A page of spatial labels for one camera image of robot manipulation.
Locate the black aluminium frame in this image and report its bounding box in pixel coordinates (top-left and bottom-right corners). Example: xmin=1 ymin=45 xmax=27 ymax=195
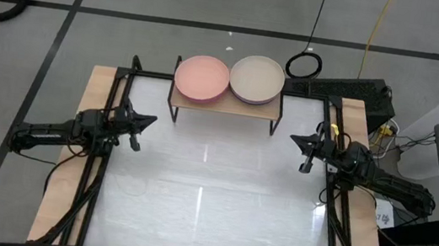
xmin=33 ymin=45 xmax=410 ymax=246

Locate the white paper card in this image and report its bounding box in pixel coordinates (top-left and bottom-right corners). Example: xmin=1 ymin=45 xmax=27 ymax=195
xmin=373 ymin=198 xmax=398 ymax=230

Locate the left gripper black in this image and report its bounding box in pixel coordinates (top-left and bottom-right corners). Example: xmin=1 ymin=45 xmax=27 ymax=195
xmin=109 ymin=95 xmax=160 ymax=155

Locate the yellow cable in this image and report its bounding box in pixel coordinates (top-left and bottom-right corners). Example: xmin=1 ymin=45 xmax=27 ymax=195
xmin=356 ymin=0 xmax=396 ymax=83

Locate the beige plate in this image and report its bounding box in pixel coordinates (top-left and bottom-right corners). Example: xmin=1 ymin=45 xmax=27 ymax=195
xmin=227 ymin=51 xmax=288 ymax=104

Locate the white glossy table sheet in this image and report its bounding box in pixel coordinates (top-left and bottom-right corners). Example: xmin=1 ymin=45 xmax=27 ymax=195
xmin=82 ymin=69 xmax=355 ymax=246

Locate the black computer case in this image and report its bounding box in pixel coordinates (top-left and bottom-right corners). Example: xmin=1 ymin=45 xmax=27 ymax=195
xmin=278 ymin=67 xmax=401 ymax=136

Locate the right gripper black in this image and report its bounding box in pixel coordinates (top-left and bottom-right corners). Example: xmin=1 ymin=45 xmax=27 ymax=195
xmin=285 ymin=115 xmax=348 ymax=179

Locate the black coiled cable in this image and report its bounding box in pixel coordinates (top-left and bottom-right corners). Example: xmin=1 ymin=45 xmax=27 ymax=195
xmin=283 ymin=0 xmax=333 ymax=83

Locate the salmon plate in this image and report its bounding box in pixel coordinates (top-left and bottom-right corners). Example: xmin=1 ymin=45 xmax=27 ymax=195
xmin=171 ymin=51 xmax=233 ymax=104

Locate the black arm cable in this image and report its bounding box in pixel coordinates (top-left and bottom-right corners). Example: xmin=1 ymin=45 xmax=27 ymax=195
xmin=42 ymin=145 xmax=88 ymax=201

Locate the wooden shelf with black legs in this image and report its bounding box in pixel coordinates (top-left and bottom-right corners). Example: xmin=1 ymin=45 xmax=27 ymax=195
xmin=164 ymin=53 xmax=290 ymax=138

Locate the yellow power connector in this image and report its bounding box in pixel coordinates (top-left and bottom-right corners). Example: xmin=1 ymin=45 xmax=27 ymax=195
xmin=377 ymin=123 xmax=397 ymax=138

